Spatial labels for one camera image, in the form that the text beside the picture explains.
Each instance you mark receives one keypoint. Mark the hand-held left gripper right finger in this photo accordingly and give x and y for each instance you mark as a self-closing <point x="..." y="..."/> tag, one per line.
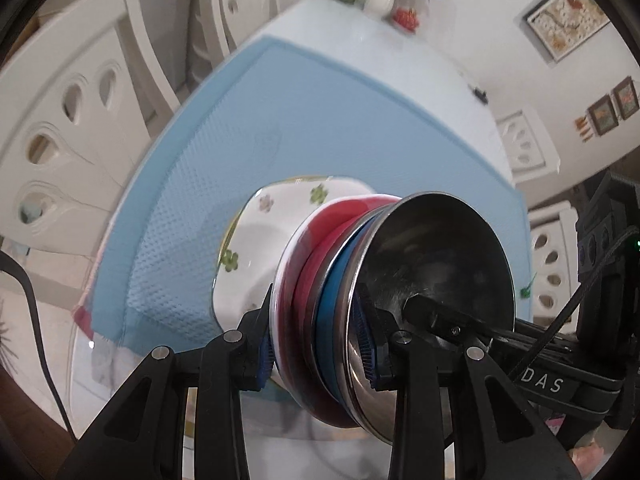
<point x="367" y="350"/>

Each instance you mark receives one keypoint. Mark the small black knob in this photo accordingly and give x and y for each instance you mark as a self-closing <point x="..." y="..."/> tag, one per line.
<point x="480" y="94"/>

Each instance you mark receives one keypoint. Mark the light blue table mat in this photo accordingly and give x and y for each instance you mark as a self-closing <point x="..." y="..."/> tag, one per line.
<point x="300" y="125"/>

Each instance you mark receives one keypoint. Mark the large framed picture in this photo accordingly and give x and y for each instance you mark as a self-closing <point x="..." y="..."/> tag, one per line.
<point x="567" y="17"/>

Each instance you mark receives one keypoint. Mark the orange wall ornament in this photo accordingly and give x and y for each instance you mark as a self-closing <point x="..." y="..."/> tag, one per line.
<point x="584" y="129"/>

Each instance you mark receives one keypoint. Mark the small framed picture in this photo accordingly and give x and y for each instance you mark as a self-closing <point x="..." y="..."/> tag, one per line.
<point x="602" y="115"/>
<point x="627" y="97"/>

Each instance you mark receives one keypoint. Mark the stainless steel bowl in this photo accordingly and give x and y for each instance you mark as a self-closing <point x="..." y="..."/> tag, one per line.
<point x="440" y="240"/>

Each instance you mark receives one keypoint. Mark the pink ceramic bowl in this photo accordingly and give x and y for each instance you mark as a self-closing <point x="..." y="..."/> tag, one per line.
<point x="340" y="210"/>

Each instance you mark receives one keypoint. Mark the red lidded cup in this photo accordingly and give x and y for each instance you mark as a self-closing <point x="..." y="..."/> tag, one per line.
<point x="406" y="17"/>

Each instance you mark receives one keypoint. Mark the white hexagonal floral plate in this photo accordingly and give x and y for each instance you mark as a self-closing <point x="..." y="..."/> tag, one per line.
<point x="260" y="260"/>

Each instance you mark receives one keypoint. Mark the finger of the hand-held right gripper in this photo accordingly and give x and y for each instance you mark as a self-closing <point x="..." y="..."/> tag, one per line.
<point x="440" y="317"/>

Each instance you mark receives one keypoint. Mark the white wooden chair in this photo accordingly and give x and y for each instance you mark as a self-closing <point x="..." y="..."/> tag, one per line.
<point x="525" y="145"/>
<point x="235" y="0"/>
<point x="550" y="260"/>
<point x="75" y="160"/>

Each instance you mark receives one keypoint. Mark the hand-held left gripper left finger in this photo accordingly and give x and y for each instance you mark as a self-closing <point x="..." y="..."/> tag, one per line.
<point x="262" y="355"/>

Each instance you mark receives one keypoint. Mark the blue bowl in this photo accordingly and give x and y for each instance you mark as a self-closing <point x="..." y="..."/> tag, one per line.
<point x="307" y="320"/>

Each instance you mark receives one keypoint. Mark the white ceramic vase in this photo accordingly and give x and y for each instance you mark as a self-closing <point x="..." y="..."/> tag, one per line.
<point x="378" y="2"/>

